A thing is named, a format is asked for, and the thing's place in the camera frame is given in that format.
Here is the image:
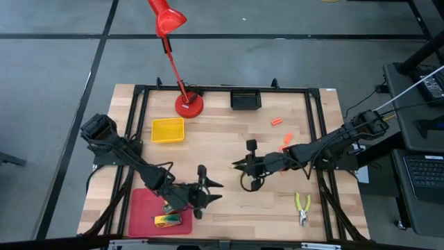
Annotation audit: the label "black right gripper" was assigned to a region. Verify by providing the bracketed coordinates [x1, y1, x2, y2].
[231, 139, 284, 192]

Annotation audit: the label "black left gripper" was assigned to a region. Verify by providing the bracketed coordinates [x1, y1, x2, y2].
[174, 165, 225, 221]

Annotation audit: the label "tall yellow green crayon box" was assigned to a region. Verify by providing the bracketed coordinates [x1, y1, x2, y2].
[153, 212, 183, 229]

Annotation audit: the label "yellow-green handled pliers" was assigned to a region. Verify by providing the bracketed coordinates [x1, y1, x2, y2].
[294, 192, 312, 228]

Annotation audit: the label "black plastic basket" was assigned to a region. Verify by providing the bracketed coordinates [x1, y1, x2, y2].
[230, 88, 262, 112]

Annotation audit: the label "red flat mat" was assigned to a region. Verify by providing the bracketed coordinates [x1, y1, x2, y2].
[128, 187, 194, 238]

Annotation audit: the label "yellow plastic basket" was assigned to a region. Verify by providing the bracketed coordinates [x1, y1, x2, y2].
[151, 117, 186, 144]

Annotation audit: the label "red desk lamp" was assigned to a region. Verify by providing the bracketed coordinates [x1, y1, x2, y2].
[147, 0, 205, 119]

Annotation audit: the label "black laptop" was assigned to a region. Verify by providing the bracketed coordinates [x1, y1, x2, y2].
[391, 148, 444, 238]

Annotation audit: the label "white rod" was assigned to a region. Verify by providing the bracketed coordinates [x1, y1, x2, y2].
[373, 65, 444, 113]

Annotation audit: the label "black keyboard device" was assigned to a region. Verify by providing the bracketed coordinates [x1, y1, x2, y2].
[414, 65, 444, 106]

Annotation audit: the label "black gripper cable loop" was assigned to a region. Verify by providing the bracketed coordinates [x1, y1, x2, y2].
[239, 171, 258, 193]

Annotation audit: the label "black metal table frame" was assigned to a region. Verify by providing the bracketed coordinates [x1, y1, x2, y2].
[80, 77, 371, 244]

